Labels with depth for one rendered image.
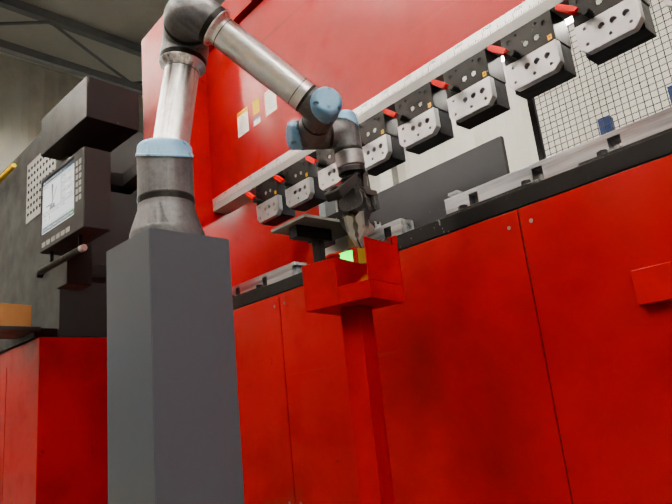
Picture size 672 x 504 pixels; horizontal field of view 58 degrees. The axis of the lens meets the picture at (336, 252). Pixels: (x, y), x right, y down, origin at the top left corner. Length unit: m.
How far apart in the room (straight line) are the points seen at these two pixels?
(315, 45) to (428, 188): 0.73
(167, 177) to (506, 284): 0.81
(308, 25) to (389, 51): 0.50
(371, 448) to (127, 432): 0.58
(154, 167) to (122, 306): 0.29
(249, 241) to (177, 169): 1.62
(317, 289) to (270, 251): 1.43
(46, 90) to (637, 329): 9.20
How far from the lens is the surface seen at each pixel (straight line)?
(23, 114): 9.59
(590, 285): 1.40
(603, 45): 1.64
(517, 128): 6.79
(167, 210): 1.25
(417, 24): 2.04
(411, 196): 2.61
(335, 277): 1.50
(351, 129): 1.60
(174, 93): 1.55
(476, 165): 2.43
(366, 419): 1.50
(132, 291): 1.21
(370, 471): 1.51
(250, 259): 2.86
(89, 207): 2.72
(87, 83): 2.98
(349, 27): 2.29
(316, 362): 1.98
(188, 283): 1.19
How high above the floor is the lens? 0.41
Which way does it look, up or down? 15 degrees up
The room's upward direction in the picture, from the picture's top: 6 degrees counter-clockwise
